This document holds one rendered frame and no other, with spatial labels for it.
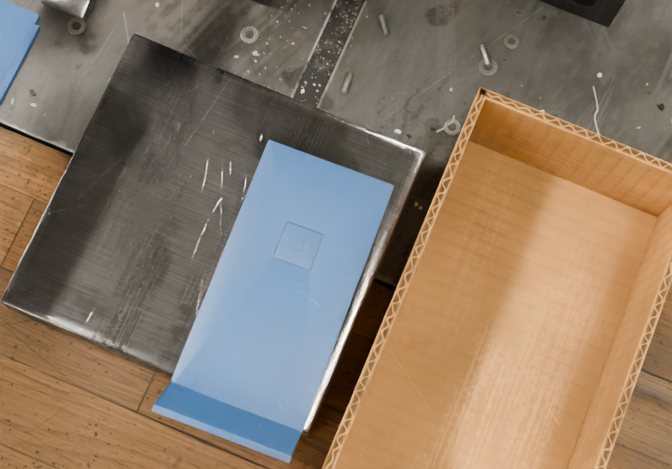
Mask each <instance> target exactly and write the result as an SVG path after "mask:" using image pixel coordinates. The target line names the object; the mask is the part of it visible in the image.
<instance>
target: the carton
mask: <svg viewBox="0 0 672 469"><path fill-rule="evenodd" d="M671 282H672V164H671V163H668V162H666V161H663V160H661V159H659V158H656V157H654V156H651V155H649V154H646V153H644V152H641V151H639V150H636V149H634V148H631V147H629V146H626V145H624V144H621V143H619V142H616V141H614V140H611V139H609V138H606V137H604V136H601V135H599V134H596V133H594V132H592V131H589V130H587V129H584V128H582V127H579V126H577V125H574V124H572V123H569V122H567V121H564V120H562V119H559V118H557V117H554V116H552V115H549V114H547V113H544V112H542V111H539V110H537V109H534V108H532V107H530V106H527V105H525V104H522V103H520V102H517V101H515V100H512V99H510V98H507V97H505V96H502V95H500V94H497V93H495V92H492V91H490V90H487V89H485V88H482V87H479V89H478V92H477V94H476V97H475V99H474V101H473V104H472V106H471V108H470V111H469V113H468V116H467V118H466V120H465V123H464V125H463V127H462V130H461V132H460V135H459V137H458V140H457V142H456V144H455V147H454V149H453V152H452V154H451V156H450V159H449V161H448V164H447V166H446V169H445V171H444V173H443V176H442V178H441V181H440V183H439V186H438V188H437V190H436V193H435V195H434V198H433V200H432V202H431V205H430V207H429V210H428V212H427V215H426V217H425V219H424V222H423V224H422V227H421V229H420V232H419V234H418V236H417V239H416V241H415V244H414V246H413V249H412V251H411V253H410V256H409V258H408V261H407V263H406V265H405V268H404V270H403V273H402V275H401V278H400V280H399V282H398V285H397V287H396V290H395V292H394V295H393V297H392V299H391V302H390V304H389V307H388V309H387V311H386V314H385V316H384V319H383V321H382V324H381V326H380V328H379V331H378V333H377V336H376V338H375V341H374V343H373V345H372V348H371V350H370V353H369V355H368V357H367V360H366V362H365V365H364V367H363V370H362V372H361V374H360V377H359V379H358V382H357V384H356V387H355V389H354V391H353V394H352V396H351V399H350V401H349V404H348V406H347V408H346V411H345V413H344V416H343V418H342V420H341V423H340V425H339V428H338V430H337V433H336V435H335V437H334V440H333V442H332V445H331V447H330V450H329V452H328V454H327V457H326V459H325V462H324V464H323V466H322V469H606V467H607V464H608V461H609V458H610V455H611V452H612V450H613V447H614V444H615V441H616V438H617V435H618V433H619V430H620V427H621V424H622V421H623V418H624V416H625V413H626V410H627V407H628V404H629V401H630V399H631V396H632V393H633V390H634V387H635V384H636V381H637V379H638V376H639V373H640V370H641V367H642V364H643V362H644V359H645V356H646V353H647V350H648V347H649V345H650V342H651V339H652V336H653V333H654V330H655V328H656V325H657V322H658V319H659V316H660V313H661V311H662V308H663V305H664V302H665V299H666V296H667V294H668V291H669V288H670V285H671Z"/></svg>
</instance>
